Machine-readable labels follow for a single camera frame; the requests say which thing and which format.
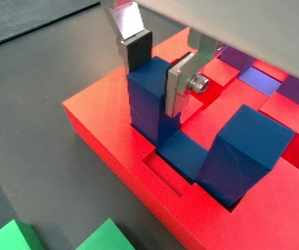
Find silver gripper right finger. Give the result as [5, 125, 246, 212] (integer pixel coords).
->
[164, 29, 224, 117]

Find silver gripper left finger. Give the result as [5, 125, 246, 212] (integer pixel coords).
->
[100, 0, 152, 72]

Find blue U-shaped block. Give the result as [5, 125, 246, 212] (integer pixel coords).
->
[128, 57, 295, 208]

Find red puzzle board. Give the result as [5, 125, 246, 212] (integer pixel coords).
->
[64, 32, 299, 250]

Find purple U-shaped block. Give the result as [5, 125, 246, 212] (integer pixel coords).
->
[219, 47, 299, 104]

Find green stepped block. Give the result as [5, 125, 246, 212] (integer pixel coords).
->
[0, 219, 136, 250]

